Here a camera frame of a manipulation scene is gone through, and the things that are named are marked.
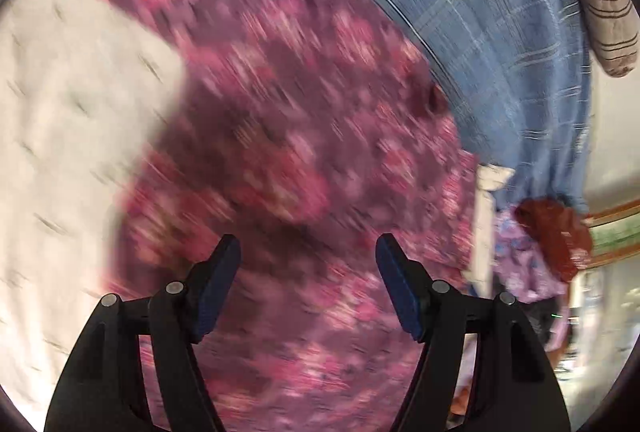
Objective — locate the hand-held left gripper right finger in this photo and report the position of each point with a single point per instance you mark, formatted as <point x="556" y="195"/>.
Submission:
<point x="400" y="287"/>

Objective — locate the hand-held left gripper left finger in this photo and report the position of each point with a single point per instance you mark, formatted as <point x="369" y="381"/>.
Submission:
<point x="215" y="287"/>

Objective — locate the purple pink-floral garment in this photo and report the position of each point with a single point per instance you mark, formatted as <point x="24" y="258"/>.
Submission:
<point x="300" y="111"/>

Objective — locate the white cloth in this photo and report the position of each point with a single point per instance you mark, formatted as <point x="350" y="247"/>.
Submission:
<point x="482" y="232"/>

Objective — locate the lilac flower-print garment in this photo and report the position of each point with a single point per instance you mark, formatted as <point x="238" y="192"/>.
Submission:
<point x="520" y="262"/>

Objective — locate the dark red cloth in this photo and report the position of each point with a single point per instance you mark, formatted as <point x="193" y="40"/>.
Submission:
<point x="555" y="232"/>

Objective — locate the cream leaf-print pillow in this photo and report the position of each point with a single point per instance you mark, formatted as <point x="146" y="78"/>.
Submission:
<point x="75" y="136"/>

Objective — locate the green-edged floor mat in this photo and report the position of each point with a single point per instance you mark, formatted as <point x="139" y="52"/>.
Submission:
<point x="617" y="237"/>

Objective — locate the blue plaid bedsheet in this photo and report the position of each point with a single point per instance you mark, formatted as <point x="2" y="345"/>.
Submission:
<point x="475" y="36"/>

